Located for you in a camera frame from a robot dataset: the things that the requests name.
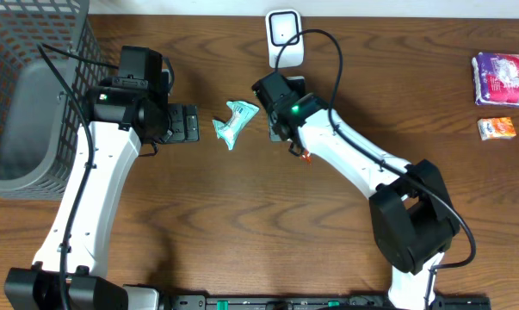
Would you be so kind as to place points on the white barcode scanner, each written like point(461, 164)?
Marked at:
point(281, 26)

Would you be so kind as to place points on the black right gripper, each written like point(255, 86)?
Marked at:
point(273, 133)

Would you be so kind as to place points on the dark grey plastic basket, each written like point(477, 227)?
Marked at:
point(38, 127)

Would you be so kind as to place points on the teal tissue packet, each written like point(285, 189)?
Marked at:
point(242, 113)

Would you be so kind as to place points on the purple pink floral liner pack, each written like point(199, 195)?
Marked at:
point(496, 79)

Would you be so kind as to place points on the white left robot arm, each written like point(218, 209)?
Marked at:
point(117, 117)

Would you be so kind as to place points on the orange tissue pack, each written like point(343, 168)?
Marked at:
point(496, 128)

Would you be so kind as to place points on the orange-red snack bar wrapper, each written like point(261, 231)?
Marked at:
point(306, 158)

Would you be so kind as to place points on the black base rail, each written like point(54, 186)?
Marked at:
point(359, 302)

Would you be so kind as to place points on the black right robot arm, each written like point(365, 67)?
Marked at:
point(409, 205)

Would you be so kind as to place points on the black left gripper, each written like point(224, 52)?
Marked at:
point(183, 123)

